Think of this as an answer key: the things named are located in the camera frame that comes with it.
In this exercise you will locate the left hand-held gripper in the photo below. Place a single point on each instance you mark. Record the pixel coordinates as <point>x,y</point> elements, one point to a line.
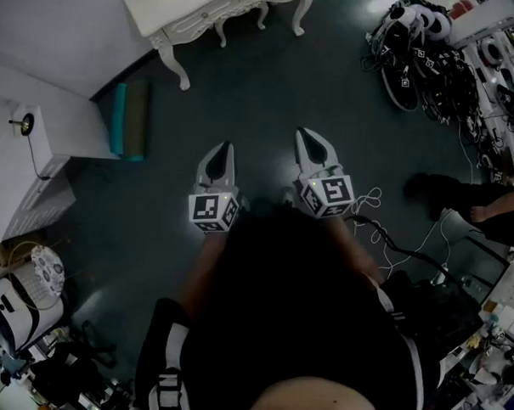
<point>208,208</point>

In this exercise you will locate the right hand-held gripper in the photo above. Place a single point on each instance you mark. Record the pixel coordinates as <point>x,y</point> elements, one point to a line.
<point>329,194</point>

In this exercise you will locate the person's left forearm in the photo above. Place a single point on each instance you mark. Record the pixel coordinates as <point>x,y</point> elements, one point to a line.
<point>201,265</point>

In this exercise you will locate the person's right forearm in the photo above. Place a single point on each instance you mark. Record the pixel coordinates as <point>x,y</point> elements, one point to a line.
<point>359,247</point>

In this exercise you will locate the person's left grey shoe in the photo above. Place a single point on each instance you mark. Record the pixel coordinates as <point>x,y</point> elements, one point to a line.
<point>243,202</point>

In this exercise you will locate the person's grey shoe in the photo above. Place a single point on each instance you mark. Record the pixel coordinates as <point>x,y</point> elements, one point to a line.
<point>243,202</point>
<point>287,196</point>

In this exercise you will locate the person's right grey shoe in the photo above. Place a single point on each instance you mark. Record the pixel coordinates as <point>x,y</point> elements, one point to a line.
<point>287,196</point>

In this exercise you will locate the teal rolled mat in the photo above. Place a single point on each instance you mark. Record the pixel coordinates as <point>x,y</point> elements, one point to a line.
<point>118,121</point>

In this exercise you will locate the person's black striped shirt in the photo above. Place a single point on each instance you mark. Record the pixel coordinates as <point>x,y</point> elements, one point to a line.
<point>277,320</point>

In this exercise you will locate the white ornate table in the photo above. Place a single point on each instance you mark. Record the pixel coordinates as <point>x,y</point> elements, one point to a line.
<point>180,5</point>

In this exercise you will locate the white cabinet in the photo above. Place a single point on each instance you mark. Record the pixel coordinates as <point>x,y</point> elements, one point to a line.
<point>24,181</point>

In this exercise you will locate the black round desk lamp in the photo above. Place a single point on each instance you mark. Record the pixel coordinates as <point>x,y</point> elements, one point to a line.
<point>26,122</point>

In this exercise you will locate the black bag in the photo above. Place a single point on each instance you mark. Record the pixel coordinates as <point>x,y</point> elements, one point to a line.
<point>435,309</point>

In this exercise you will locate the patterned round cushion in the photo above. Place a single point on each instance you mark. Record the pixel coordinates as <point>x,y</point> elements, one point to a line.
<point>48,271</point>

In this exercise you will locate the dark flat monitor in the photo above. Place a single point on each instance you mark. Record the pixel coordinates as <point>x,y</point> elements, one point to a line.
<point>486,269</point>

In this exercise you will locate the white shelf rack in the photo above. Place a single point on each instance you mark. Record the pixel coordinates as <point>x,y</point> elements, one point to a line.
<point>513,83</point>

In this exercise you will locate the black office chair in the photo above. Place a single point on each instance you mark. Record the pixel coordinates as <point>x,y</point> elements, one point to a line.
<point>71,362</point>

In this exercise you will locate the white box device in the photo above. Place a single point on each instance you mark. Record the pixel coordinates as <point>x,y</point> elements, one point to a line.
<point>14,312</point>

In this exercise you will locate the cluttered white desk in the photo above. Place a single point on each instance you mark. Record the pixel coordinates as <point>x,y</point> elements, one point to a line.
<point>488,358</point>

